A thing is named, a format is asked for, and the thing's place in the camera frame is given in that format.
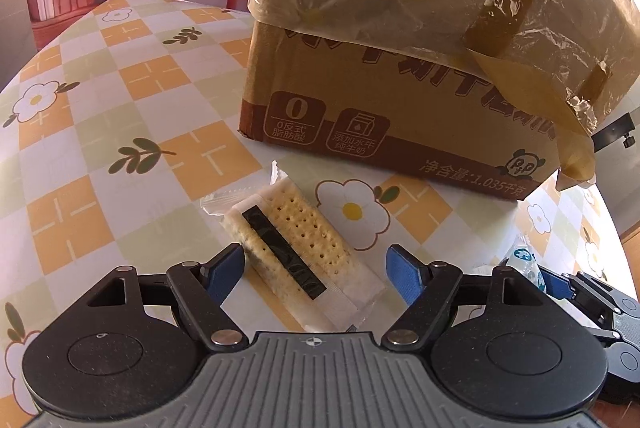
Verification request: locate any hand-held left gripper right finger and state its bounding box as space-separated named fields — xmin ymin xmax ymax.
xmin=384 ymin=245 xmax=547 ymax=351

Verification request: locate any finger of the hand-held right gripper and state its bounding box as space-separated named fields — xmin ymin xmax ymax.
xmin=542 ymin=270 xmax=640 ymax=311

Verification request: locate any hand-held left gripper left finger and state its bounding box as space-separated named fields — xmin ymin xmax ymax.
xmin=89 ymin=243 xmax=250 ymax=351

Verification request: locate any small white candy packet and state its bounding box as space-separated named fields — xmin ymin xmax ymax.
xmin=505 ymin=235 xmax=546 ymax=291

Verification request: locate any clear cracker packet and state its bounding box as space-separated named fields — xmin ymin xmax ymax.
xmin=200 ymin=160 xmax=388 ymax=334

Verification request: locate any cardboard box with plastic liner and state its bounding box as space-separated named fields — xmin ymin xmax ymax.
xmin=239 ymin=0 xmax=640 ymax=201

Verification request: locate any floral checked tablecloth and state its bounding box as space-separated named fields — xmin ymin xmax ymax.
xmin=0 ymin=0 xmax=626 ymax=414

